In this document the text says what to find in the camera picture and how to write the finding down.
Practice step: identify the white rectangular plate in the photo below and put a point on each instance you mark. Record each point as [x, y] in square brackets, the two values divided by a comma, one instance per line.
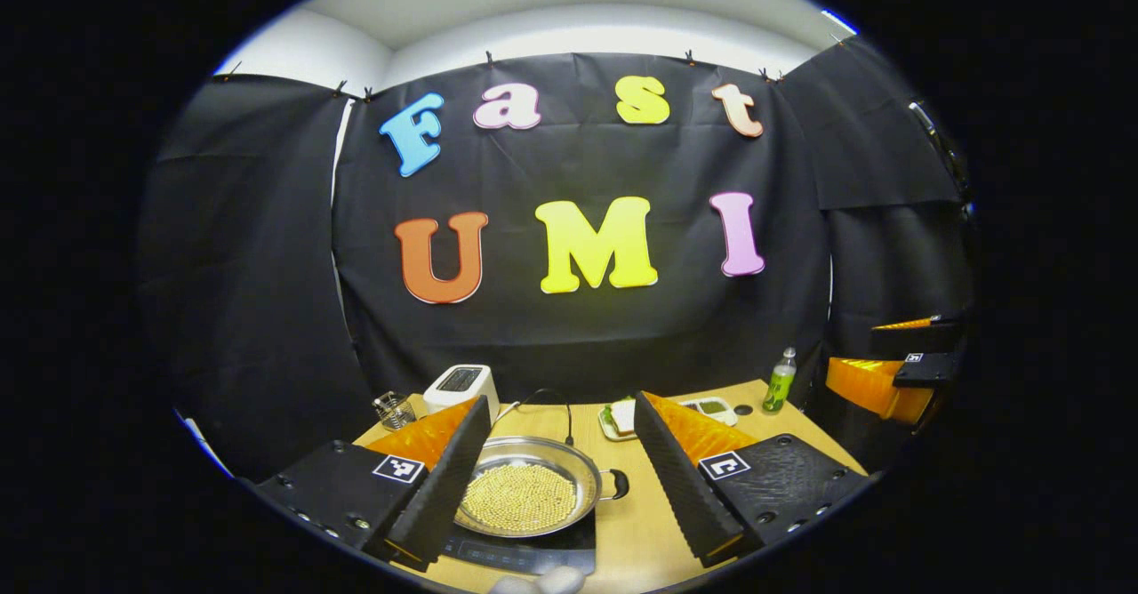
[606, 429]

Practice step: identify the pile of soybeans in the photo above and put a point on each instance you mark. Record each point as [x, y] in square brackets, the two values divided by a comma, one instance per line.
[520, 498]

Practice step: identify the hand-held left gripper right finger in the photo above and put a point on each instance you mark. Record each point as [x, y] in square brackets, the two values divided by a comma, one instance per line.
[680, 496]

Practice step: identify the black induction cooktop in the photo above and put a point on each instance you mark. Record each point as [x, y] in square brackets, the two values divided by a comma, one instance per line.
[533, 551]

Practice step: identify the green label drink bottle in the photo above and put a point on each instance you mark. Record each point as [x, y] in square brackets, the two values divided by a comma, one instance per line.
[779, 388]

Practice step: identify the black backdrop cloth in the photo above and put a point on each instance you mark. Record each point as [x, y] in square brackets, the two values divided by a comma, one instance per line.
[578, 336]

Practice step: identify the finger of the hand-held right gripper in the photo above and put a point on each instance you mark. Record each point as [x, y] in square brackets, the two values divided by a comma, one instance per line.
[876, 385]
[925, 336]

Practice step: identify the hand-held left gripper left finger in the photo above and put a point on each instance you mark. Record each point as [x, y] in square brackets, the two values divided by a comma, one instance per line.
[449, 496]

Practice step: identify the white divided tray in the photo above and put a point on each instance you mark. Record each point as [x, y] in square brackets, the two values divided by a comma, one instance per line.
[725, 416]

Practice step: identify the white toaster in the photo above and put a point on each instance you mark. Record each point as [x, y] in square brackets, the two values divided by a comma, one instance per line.
[458, 389]

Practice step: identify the white bread sandwich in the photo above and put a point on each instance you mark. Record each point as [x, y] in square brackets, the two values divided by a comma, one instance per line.
[624, 416]

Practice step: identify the portion of green beans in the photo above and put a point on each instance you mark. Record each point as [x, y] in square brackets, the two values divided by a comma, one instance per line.
[713, 406]

